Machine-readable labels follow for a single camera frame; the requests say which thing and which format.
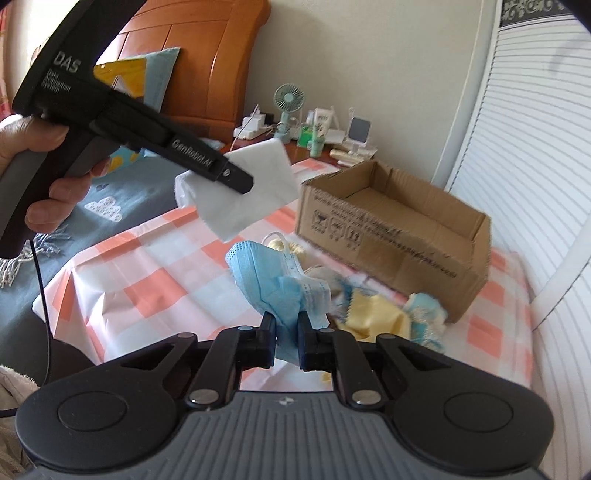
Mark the dark grey blanket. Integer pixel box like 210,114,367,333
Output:
1,157,183,383

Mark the blue patterned sachet pouch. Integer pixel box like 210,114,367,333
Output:
403,293,448,354

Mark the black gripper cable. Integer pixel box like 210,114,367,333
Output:
0,239,53,418

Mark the green tube bottle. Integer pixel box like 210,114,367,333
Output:
308,123,325,158

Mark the phone on white stand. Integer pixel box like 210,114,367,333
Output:
344,107,377,158

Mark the yellow cloth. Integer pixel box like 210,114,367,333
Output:
329,288,411,343

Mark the blue surgical face mask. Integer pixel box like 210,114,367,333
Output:
225,241,332,365

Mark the wooden headboard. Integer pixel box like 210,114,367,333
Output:
101,0,271,143

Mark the white power strip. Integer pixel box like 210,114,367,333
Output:
233,104,274,140

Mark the white cloth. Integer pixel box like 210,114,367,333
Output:
174,139,300,242

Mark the cream hair scrunchie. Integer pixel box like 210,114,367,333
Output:
263,231,307,264

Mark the blue yellow pillow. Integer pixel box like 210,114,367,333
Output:
91,45,182,176

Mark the orange white checkered tablecloth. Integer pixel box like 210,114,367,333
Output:
33,160,533,386

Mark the blue white plush toy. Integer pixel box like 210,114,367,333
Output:
304,265,353,303

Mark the person's left hand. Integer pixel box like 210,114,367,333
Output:
0,114,112,235

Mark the white skincare box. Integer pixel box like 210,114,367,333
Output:
314,107,334,138

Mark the small green desk fan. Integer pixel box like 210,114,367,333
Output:
273,83,305,144

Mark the brown cardboard box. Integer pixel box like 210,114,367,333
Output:
295,161,491,323

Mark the white remote control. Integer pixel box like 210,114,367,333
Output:
329,149,366,168

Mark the green box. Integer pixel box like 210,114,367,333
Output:
297,124,314,149

